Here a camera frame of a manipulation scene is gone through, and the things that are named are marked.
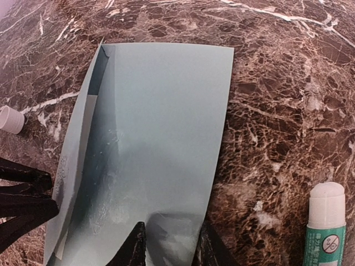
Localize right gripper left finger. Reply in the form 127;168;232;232
106;222;146;266

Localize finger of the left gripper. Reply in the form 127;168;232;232
1;185;59;247
1;158;53;194

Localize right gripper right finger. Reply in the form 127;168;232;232
196;221;239;266

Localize white glue stick cap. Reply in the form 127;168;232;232
0;105;25;135

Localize teal green envelope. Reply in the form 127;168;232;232
43;43;234;265

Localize green white glue stick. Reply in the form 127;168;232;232
303;182;346;266

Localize beige ornate letter paper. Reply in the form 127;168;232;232
45;95;97;261

